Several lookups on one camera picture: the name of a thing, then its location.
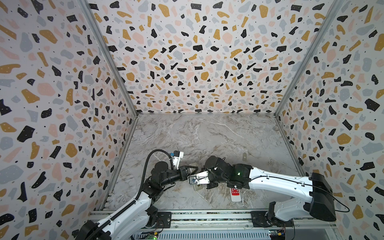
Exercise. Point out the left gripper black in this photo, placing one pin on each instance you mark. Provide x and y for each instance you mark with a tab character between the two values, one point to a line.
183	172

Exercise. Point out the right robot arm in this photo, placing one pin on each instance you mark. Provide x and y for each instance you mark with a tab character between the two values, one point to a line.
310	196

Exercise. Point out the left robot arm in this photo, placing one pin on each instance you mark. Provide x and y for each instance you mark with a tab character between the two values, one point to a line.
140	211

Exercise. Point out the red and white remote control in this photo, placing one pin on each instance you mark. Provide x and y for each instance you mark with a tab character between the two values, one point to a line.
235	195

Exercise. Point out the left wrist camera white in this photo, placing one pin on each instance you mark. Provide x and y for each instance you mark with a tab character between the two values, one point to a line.
176	158

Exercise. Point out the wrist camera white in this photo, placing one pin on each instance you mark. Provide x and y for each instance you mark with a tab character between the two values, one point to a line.
199	179
176	158

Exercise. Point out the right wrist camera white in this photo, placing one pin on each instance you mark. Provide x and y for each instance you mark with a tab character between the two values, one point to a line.
199	179

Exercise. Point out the aluminium mounting rail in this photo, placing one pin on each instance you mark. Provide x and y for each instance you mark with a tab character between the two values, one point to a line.
208	225

